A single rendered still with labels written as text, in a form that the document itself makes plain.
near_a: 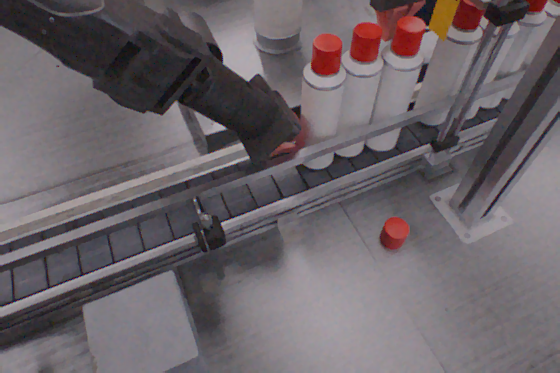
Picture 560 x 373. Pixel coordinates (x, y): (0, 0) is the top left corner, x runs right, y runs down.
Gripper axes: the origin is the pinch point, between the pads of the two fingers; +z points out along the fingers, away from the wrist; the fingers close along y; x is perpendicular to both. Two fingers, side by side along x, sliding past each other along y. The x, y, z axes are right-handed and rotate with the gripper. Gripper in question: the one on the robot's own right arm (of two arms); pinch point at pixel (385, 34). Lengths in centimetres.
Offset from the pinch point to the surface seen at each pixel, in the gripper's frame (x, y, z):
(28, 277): 8, 53, 14
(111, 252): 8.9, 43.2, 14.0
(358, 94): 8.1, 8.9, 0.8
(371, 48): 7.5, 7.9, -5.4
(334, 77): 7.8, 12.5, -3.0
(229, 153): 2.9, 24.8, 10.2
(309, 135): 7.4, 15.0, 6.4
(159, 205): 10.5, 35.5, 5.5
